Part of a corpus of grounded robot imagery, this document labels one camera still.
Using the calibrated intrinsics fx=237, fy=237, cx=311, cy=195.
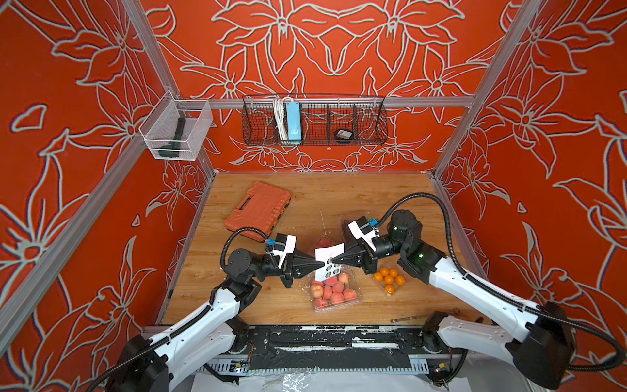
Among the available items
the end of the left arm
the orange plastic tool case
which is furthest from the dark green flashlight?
the end of the left arm

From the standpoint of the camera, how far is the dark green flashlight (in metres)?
0.79

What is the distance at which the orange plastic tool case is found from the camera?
0.97 m

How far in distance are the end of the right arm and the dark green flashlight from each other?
639mm

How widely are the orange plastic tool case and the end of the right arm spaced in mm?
454

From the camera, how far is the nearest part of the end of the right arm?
1.88 feet

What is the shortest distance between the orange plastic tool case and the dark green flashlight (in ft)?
1.07
